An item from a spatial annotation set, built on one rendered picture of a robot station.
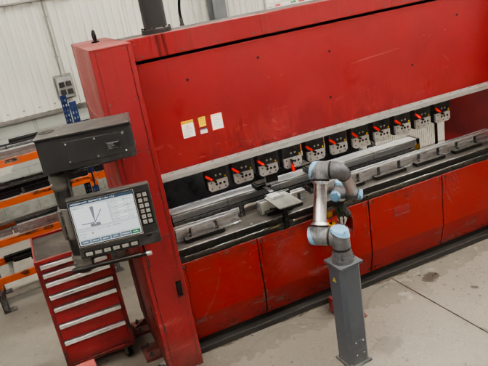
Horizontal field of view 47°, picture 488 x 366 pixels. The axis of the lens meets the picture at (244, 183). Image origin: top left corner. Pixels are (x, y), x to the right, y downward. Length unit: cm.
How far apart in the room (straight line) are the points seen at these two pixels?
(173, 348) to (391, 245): 194
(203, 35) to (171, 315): 189
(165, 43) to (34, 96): 430
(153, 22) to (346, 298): 214
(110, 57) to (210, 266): 161
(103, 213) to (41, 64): 480
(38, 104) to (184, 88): 428
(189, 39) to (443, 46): 210
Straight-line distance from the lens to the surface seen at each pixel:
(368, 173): 456
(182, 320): 401
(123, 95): 342
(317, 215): 356
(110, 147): 303
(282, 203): 399
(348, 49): 424
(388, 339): 423
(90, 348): 438
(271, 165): 407
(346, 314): 375
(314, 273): 444
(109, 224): 315
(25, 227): 547
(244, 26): 383
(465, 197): 514
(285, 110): 403
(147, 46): 362
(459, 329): 434
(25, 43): 771
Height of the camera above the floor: 257
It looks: 20 degrees down
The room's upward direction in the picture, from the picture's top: 10 degrees counter-clockwise
